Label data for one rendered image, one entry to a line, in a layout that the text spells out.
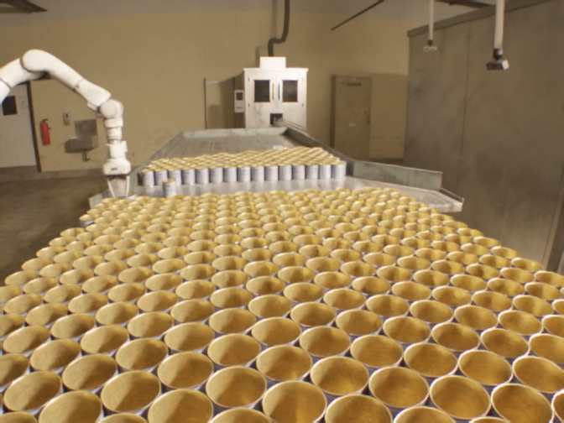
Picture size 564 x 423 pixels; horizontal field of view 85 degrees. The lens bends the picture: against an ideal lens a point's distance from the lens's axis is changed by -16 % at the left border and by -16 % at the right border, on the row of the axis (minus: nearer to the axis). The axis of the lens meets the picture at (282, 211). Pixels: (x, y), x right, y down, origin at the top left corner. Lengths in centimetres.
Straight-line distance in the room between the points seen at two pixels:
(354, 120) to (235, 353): 746
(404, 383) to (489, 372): 13
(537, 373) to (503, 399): 8
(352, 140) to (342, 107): 73
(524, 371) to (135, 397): 50
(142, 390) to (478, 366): 43
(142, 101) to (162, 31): 149
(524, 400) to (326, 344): 27
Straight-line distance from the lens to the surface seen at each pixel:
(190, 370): 50
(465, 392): 49
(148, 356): 54
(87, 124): 832
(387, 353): 53
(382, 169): 194
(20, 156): 906
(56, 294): 73
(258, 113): 635
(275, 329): 55
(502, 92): 336
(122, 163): 144
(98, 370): 53
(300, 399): 45
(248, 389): 48
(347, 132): 782
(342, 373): 49
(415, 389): 48
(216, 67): 779
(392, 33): 870
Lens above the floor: 151
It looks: 18 degrees down
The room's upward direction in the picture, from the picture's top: straight up
